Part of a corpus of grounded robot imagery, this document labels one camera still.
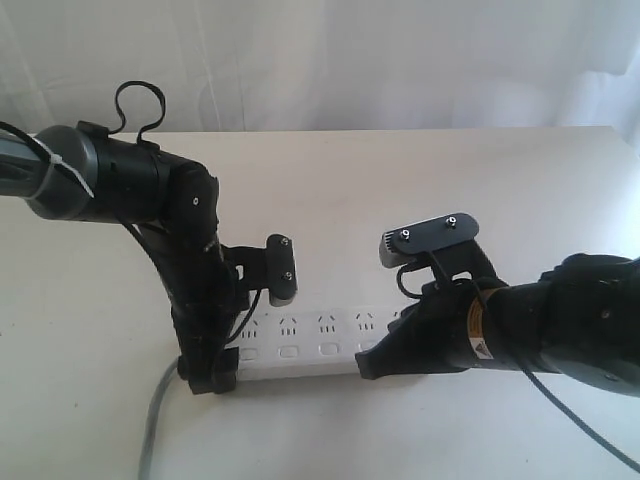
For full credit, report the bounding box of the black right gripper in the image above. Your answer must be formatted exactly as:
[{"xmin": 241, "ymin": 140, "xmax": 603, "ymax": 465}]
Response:
[{"xmin": 353, "ymin": 242, "xmax": 509, "ymax": 381}]

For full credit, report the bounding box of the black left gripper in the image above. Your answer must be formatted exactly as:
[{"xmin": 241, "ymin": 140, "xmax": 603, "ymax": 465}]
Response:
[{"xmin": 164, "ymin": 239, "xmax": 248, "ymax": 395}]

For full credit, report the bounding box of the white five-outlet power strip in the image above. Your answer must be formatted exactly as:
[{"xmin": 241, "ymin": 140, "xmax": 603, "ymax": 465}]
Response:
[{"xmin": 232, "ymin": 306, "xmax": 401, "ymax": 381}]

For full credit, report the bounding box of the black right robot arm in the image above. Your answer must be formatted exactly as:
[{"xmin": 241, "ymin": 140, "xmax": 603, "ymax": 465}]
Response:
[{"xmin": 355, "ymin": 240, "xmax": 639, "ymax": 396}]

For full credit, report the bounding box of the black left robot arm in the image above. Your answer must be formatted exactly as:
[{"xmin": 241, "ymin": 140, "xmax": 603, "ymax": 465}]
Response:
[{"xmin": 1, "ymin": 123, "xmax": 248, "ymax": 394}]

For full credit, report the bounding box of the white zip tie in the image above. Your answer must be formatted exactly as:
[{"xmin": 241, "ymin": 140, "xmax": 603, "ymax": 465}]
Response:
[{"xmin": 1, "ymin": 122, "xmax": 95, "ymax": 200}]

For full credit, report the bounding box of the white backdrop curtain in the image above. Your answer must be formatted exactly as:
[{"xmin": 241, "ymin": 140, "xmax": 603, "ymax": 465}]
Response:
[{"xmin": 1, "ymin": 1, "xmax": 639, "ymax": 146}]

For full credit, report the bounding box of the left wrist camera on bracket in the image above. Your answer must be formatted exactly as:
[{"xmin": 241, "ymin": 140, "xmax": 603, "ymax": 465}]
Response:
[{"xmin": 222, "ymin": 234, "xmax": 298, "ymax": 308}]

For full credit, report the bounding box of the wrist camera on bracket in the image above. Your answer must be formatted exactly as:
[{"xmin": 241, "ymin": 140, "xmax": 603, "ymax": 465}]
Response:
[
  {"xmin": 222, "ymin": 234, "xmax": 298, "ymax": 308},
  {"xmin": 379, "ymin": 213, "xmax": 479, "ymax": 269}
]

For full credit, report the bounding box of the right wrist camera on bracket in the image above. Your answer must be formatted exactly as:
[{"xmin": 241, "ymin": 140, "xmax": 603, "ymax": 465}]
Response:
[{"xmin": 379, "ymin": 213, "xmax": 479, "ymax": 269}]

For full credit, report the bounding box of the grey power cord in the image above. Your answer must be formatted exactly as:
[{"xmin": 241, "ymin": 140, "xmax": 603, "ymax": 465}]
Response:
[{"xmin": 137, "ymin": 357, "xmax": 181, "ymax": 480}]

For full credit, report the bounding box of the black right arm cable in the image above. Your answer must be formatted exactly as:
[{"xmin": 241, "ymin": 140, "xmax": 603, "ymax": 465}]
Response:
[{"xmin": 397, "ymin": 249, "xmax": 640, "ymax": 464}]

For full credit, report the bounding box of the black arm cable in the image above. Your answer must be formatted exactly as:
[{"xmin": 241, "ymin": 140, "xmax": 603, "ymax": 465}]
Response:
[
  {"xmin": 397, "ymin": 249, "xmax": 640, "ymax": 464},
  {"xmin": 113, "ymin": 79, "xmax": 261, "ymax": 346}
]

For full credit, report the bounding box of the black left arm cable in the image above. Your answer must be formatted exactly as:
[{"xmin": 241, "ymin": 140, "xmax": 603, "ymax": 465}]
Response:
[{"xmin": 113, "ymin": 79, "xmax": 261, "ymax": 346}]

